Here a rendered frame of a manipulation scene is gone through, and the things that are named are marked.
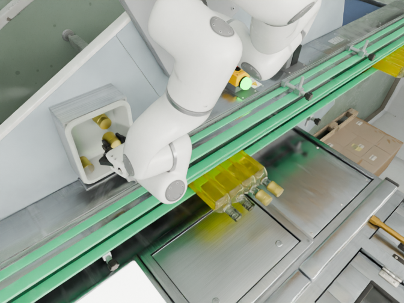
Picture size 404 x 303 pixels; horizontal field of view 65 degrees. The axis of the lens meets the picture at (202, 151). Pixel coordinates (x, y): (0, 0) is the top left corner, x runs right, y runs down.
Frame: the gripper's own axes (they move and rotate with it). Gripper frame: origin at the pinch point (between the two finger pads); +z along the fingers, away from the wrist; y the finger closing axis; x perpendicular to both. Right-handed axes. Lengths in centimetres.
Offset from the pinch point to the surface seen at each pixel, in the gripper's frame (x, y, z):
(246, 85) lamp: -4, 51, 0
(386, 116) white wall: -325, 579, 153
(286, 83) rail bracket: -10, 69, -3
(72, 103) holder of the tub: 13.1, -5.0, 3.9
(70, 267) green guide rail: -26.2, -24.7, -3.4
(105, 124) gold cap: 5.3, 0.2, 1.7
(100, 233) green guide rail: -19.5, -14.1, -5.8
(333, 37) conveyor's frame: -9, 117, 8
